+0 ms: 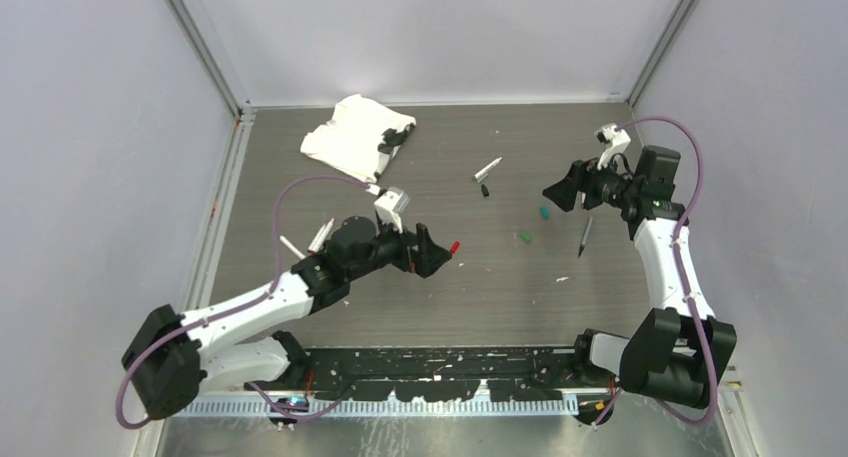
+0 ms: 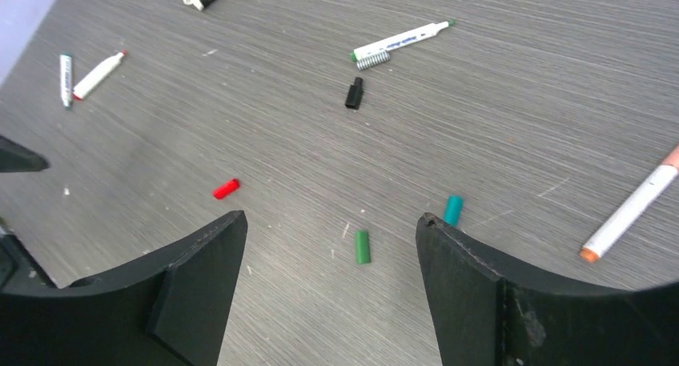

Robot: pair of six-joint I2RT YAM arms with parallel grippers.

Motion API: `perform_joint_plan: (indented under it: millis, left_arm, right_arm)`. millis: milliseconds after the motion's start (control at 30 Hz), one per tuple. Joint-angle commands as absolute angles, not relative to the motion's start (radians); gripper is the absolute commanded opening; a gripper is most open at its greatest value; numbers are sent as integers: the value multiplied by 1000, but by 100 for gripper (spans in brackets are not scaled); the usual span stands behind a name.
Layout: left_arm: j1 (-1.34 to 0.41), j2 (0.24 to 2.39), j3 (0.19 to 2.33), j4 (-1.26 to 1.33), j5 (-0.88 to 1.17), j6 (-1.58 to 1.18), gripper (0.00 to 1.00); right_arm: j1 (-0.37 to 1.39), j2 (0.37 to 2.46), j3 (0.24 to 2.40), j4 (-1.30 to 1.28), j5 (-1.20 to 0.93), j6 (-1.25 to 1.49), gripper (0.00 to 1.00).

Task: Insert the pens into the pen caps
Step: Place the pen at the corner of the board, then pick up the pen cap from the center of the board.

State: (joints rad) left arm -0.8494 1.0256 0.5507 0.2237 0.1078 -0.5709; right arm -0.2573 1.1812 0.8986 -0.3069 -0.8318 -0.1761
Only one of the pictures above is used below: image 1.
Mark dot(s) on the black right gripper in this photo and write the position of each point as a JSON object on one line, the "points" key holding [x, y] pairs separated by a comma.
{"points": [[584, 177]]}

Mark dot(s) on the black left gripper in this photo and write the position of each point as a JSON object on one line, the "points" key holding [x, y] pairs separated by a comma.
{"points": [[429, 255]]}

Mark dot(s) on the grey pen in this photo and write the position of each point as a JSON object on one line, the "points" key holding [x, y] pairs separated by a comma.
{"points": [[585, 236]]}

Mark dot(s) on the white pen green tip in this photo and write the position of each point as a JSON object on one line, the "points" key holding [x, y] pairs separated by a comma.
{"points": [[483, 173]]}

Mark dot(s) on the white pen red tip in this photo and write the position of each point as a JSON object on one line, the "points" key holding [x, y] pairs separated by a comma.
{"points": [[321, 236]]}

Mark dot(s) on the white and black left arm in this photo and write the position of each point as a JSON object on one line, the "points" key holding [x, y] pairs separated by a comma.
{"points": [[176, 357]]}

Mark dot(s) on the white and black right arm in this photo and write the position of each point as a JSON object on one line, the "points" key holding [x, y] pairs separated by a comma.
{"points": [[680, 350]]}

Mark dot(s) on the white pen on left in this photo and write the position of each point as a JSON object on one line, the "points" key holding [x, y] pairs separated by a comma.
{"points": [[291, 247]]}

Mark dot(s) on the white crumpled cloth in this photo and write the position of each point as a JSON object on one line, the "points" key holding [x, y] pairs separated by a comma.
{"points": [[360, 139]]}

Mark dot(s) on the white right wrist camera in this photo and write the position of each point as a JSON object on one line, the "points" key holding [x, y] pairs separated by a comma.
{"points": [[614, 139]]}

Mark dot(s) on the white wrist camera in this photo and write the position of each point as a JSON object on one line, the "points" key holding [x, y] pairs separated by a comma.
{"points": [[389, 205], [614, 139]]}

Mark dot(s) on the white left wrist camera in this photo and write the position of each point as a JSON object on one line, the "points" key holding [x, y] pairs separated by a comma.
{"points": [[389, 205]]}

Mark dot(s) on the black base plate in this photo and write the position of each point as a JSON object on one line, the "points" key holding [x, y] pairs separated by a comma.
{"points": [[441, 374]]}

